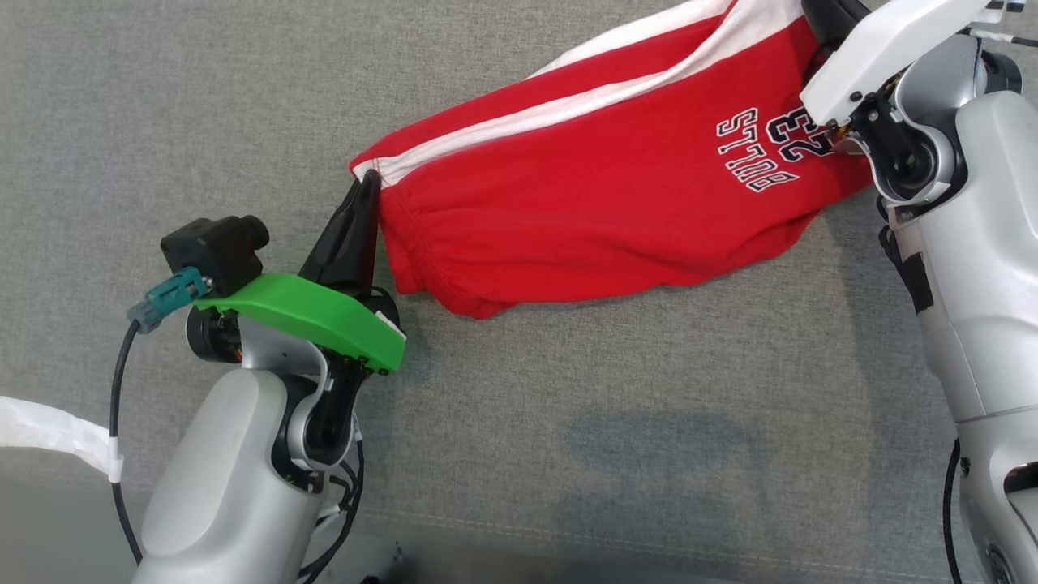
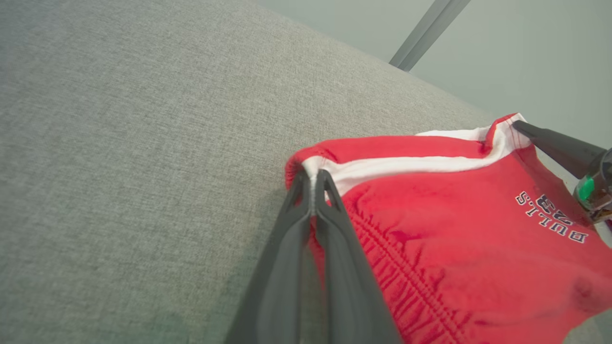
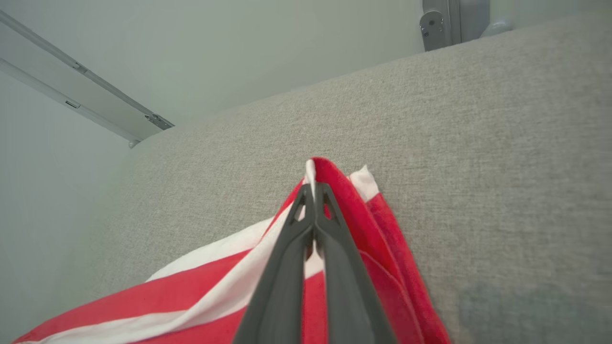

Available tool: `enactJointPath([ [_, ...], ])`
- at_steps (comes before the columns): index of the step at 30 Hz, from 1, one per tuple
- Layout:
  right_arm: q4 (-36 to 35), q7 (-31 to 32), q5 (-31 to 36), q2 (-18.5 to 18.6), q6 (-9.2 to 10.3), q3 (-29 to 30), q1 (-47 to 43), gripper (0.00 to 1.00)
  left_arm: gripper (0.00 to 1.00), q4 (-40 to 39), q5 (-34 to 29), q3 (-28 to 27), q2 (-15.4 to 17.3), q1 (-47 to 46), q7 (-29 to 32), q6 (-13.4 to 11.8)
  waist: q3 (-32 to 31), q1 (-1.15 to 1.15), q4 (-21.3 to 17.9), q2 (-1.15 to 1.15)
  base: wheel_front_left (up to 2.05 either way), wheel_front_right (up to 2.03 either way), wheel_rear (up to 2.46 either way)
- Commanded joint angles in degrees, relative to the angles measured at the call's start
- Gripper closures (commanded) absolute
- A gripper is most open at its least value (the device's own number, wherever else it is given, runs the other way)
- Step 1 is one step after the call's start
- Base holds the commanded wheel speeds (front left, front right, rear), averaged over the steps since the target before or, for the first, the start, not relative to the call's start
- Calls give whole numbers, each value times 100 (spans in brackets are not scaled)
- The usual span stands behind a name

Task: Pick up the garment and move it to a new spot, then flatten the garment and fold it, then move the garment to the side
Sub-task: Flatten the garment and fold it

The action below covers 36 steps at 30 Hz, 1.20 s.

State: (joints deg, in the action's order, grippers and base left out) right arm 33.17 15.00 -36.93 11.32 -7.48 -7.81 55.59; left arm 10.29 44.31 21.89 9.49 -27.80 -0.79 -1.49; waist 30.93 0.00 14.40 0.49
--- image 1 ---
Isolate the red jersey shirt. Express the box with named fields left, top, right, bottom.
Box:
left=350, top=0, right=877, bottom=320

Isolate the black cable teal plug left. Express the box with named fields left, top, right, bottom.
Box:
left=109, top=266, right=213, bottom=565

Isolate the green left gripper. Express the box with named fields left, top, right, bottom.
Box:
left=193, top=169, right=408, bottom=376

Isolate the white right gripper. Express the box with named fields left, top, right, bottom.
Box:
left=799, top=0, right=1010, bottom=128

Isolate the white cable wrap sleeve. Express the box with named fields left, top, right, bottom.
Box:
left=0, top=396, right=124, bottom=483

